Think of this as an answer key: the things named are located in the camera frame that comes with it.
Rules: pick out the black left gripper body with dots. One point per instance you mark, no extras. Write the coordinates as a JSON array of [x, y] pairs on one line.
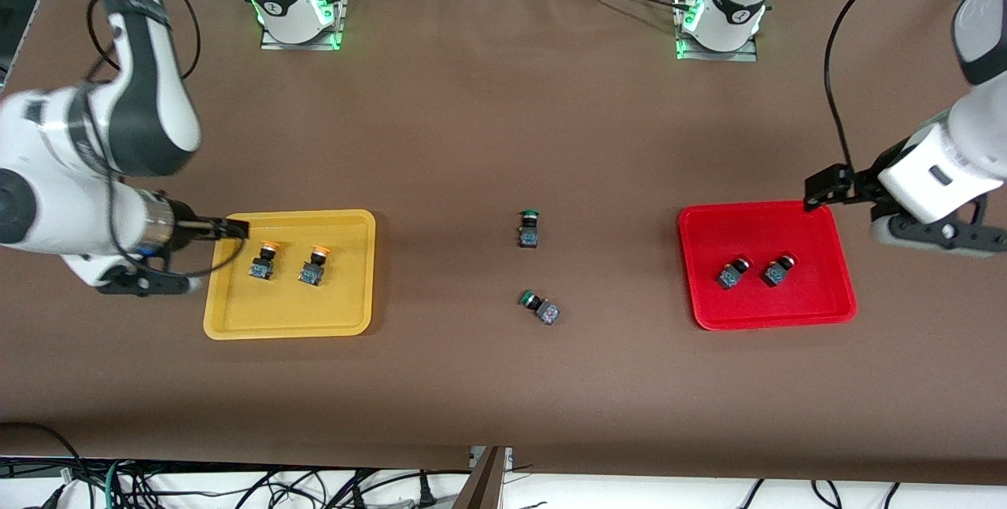
[[864, 178]]

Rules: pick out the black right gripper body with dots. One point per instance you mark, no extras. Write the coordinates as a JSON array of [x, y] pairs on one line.
[[187, 224]]

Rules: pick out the yellow push button switch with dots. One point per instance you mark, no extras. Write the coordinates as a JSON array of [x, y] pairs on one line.
[[313, 271], [263, 265]]

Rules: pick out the red push button switch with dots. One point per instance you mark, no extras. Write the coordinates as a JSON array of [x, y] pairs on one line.
[[732, 276], [776, 273]]

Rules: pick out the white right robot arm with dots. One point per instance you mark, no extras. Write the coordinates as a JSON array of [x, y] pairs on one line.
[[47, 178]]

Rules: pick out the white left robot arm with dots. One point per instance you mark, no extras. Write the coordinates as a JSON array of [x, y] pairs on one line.
[[936, 171]]

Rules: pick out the yellow plastic tray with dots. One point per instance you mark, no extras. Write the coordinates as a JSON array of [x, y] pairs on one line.
[[291, 312]]

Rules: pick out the red plastic tray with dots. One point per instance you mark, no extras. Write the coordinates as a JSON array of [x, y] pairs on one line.
[[802, 304]]

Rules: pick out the brown table cover sheet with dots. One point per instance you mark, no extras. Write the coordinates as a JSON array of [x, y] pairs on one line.
[[503, 123]]

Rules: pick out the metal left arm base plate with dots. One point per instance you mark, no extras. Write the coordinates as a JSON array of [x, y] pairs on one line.
[[747, 57]]

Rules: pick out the green push button switch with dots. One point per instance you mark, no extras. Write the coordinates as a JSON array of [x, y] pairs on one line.
[[543, 309], [529, 232]]

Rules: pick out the grey metal table post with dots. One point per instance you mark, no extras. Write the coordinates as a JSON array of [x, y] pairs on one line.
[[484, 485]]

